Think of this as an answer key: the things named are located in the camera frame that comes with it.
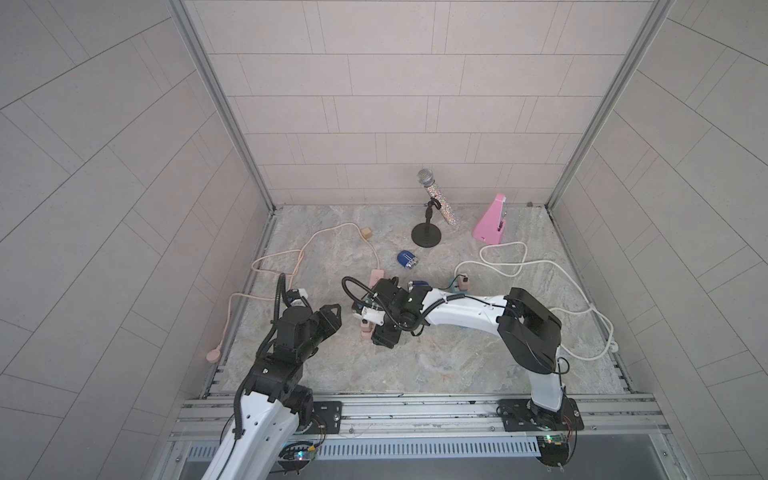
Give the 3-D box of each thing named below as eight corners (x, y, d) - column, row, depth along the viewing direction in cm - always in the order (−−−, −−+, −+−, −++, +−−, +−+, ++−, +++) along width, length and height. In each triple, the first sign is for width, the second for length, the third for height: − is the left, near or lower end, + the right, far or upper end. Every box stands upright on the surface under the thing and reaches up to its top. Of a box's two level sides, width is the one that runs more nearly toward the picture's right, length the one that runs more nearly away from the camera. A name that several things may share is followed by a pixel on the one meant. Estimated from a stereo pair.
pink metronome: (473, 238, 109) (484, 204, 95) (478, 225, 113) (490, 190, 99) (495, 246, 107) (510, 212, 93) (500, 233, 111) (515, 198, 97)
